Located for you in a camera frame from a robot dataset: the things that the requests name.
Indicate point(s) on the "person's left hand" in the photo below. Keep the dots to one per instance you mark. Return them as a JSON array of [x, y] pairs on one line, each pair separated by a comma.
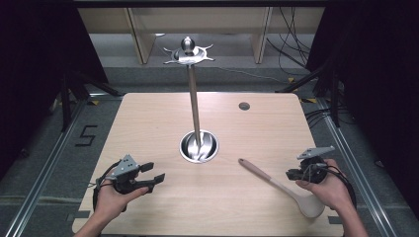
[[110, 200]]

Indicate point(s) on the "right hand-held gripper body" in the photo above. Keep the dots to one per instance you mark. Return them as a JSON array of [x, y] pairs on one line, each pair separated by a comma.
[[314, 171]]

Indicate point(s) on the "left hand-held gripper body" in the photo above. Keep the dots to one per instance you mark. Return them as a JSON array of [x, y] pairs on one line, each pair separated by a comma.
[[125, 171]]

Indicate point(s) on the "light wooden shelf unit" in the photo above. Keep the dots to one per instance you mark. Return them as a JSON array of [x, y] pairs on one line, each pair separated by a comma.
[[140, 39]]

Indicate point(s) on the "yellow black tape piece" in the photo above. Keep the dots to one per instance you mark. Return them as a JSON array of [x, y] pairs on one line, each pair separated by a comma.
[[95, 102], [309, 100], [291, 80]]

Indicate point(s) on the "metal floor rail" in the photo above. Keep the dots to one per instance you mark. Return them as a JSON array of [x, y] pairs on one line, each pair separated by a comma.
[[359, 171], [49, 164]]

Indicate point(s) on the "metal utensil rack stand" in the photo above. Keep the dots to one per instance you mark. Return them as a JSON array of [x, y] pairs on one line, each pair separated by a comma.
[[194, 105]]

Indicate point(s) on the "dark curtain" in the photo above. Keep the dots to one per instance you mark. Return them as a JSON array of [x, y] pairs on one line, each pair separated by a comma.
[[382, 82], [36, 65]]

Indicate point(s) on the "grey round table grommet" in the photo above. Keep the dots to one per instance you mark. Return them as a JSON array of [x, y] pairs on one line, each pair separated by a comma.
[[244, 106]]

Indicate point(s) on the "person's right hand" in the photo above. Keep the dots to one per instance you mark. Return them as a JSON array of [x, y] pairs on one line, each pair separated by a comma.
[[332, 191]]

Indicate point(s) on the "black tripod stand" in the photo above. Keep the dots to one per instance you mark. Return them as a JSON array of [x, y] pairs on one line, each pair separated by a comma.
[[67, 98], [334, 92]]

